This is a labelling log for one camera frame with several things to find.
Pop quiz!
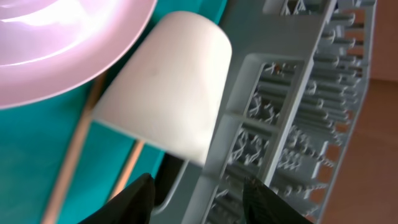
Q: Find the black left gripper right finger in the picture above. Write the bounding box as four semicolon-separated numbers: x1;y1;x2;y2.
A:
242;176;312;224

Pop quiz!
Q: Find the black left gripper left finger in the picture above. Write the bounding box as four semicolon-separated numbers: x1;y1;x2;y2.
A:
79;173;155;224

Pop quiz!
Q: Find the white paper cup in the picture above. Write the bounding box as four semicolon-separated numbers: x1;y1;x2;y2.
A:
93;11;232;166

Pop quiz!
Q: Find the grey dishwasher rack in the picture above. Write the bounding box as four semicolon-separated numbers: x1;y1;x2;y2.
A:
151;0;377;223

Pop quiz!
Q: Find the right wooden chopstick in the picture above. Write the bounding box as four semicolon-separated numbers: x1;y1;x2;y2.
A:
107;139;145;201

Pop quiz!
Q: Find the wooden chopstick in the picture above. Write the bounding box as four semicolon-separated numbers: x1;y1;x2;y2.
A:
107;139;145;201
40;72;108;224

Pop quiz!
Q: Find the left wooden chopstick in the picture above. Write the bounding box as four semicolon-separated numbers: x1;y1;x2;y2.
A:
40;72;108;224

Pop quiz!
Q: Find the pink plate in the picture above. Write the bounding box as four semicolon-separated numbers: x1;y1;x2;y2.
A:
1;0;157;109

